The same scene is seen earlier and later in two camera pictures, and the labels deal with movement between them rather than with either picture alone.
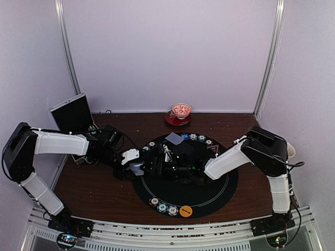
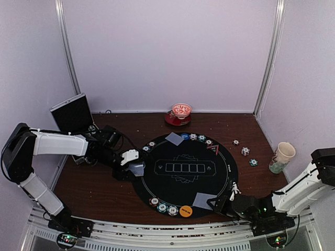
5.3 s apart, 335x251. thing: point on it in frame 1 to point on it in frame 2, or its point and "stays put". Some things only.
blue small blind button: [185, 136] stays put
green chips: [162, 207] stays put
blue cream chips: [172, 210] stays put
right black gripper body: [178, 171] to [223, 207]
